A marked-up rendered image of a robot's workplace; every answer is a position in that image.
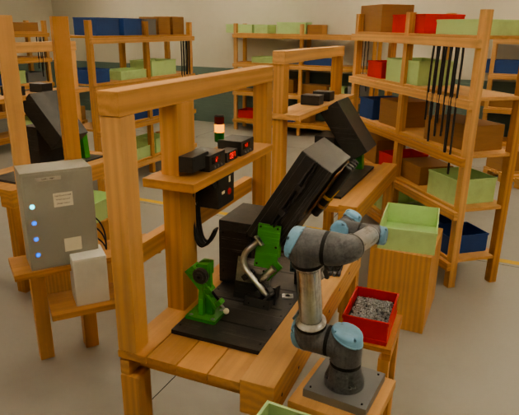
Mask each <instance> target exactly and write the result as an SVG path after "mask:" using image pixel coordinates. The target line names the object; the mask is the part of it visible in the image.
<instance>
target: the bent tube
mask: <svg viewBox="0 0 519 415"><path fill-rule="evenodd" d="M254 238H255V240H254V241H253V242H252V243H250V244H249V245H248V246H247V247H245V249H244V250H243V252H242V254H241V267H242V270H243V272H244V273H245V275H246V276H247V277H248V278H249V279H250V280H251V281H252V282H253V284H254V285H255V286H256V287H257V289H258V290H259V291H260V293H261V294H262V295H263V296H264V298H265V297H266V296H267V295H268V292H267V291H266V290H265V287H264V286H263V285H262V284H261V283H259V282H258V279H257V277H256V276H255V275H254V274H253V273H252V272H251V271H250V269H249V268H248V265H247V261H246V260H247V256H248V254H249V252H251V250H253V249H254V248H255V247H257V246H258V245H260V246H262V245H264V242H263V241H262V240H261V239H260V237H259V236H258V235H255V236H254Z"/></svg>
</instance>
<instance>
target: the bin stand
mask: <svg viewBox="0 0 519 415"><path fill-rule="evenodd" d="M402 316H403V315H398V314H396V317H395V322H394V324H393V327H392V330H391V333H390V337H389V340H388V343H387V344H386V347H384V346H381V345H376V344H372V343H365V342H363V348H365V349H368V350H372V351H376V352H382V353H380V355H379V357H378V362H377V371H379V372H382V373H385V374H386V376H385V377H386V378H389V379H392V380H394V379H395V366H396V358H397V351H398V343H399V336H400V327H401V324H402Z"/></svg>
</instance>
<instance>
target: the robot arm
mask: <svg viewBox="0 0 519 415"><path fill-rule="evenodd" d="M361 220H362V216H361V215H360V214H359V213H358V212H356V211H354V210H352V209H347V210H346V211H345V213H344V215H343V216H342V218H340V219H339V220H338V221H335V222H334V223H333V224H332V225H331V227H330V230H329V231H326V230H321V229H316V228H311V227H306V226H294V227H293V228H292V229H291V230H290V231H289V233H288V237H287V239H286V242H285V246H284V255H285V257H287V258H288V259H289V258H290V259H291V261H292V266H293V267H294V268H295V269H296V270H297V294H298V307H299V315H298V316H297V317H296V318H295V319H294V320H293V322H292V327H291V330H292V331H291V341H292V344H293V346H294V347H297V348H300V349H301V350H303V351H308V352H314V353H317V354H320V355H323V356H326V357H330V363H329V365H328V368H327V370H326V372H325V378H324V382H325V386H326V387H327V388H328V389H329V390H331V391H333V392H335V393H336V394H342V395H352V394H357V393H359V392H360V391H362V389H363V387H364V381H365V380H364V376H363V373H362V368H361V364H362V348H363V334H362V331H361V330H360V328H358V327H357V326H356V325H354V324H350V323H348V322H342V323H341V322H337V323H335V324H334V325H330V324H327V321H326V317H325V316H324V315H323V314H322V297H321V280H323V279H324V278H325V279H329V278H330V275H329V274H328V271H329V272H330V271H339V270H340V269H341V268H342V266H343V265H345V264H349V263H352V262H354V261H356V260H358V259H360V258H361V257H362V255H363V253H364V251H365V250H367V249H369V248H370V247H371V246H373V245H374V244H376V245H385V244H386V241H387V237H388V229H387V227H385V226H380V225H379V226H378V225H372V224H367V223H362V222H360V221H361Z"/></svg>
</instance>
